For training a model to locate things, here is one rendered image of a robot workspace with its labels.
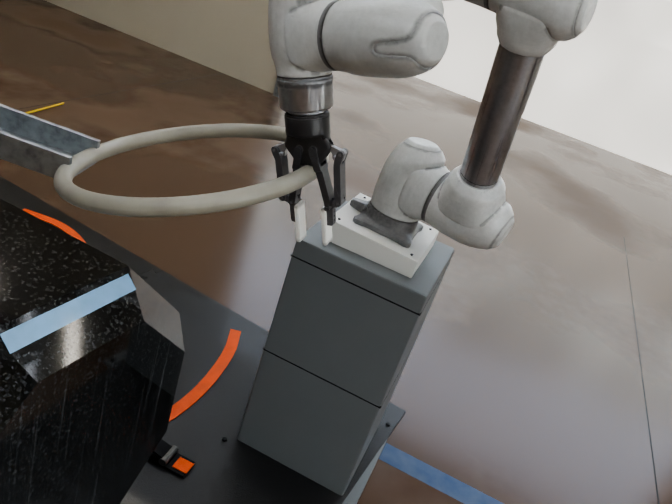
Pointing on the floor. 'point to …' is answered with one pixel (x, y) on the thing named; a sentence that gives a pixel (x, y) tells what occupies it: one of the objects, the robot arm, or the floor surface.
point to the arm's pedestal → (335, 358)
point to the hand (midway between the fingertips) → (313, 224)
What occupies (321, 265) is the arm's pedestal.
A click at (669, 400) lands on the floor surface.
